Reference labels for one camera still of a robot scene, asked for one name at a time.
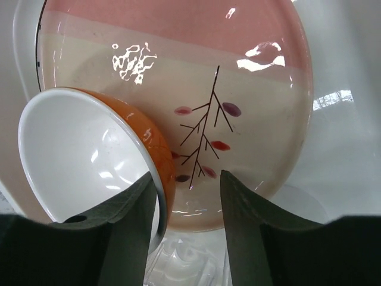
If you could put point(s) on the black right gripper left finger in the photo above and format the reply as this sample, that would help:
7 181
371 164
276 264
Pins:
105 245

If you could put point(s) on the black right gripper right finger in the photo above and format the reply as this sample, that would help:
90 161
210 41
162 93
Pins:
268 245

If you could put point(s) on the clear plastic cup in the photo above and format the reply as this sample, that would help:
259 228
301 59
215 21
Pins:
189 258

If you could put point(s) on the small white bowl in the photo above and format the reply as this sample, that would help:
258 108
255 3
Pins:
79 148

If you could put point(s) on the pink white plate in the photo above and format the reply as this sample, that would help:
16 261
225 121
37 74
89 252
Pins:
228 83

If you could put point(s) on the blue striped white plate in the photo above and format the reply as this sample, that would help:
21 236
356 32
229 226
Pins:
37 59

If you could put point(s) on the white rectangular basin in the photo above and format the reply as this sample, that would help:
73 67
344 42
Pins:
338 172

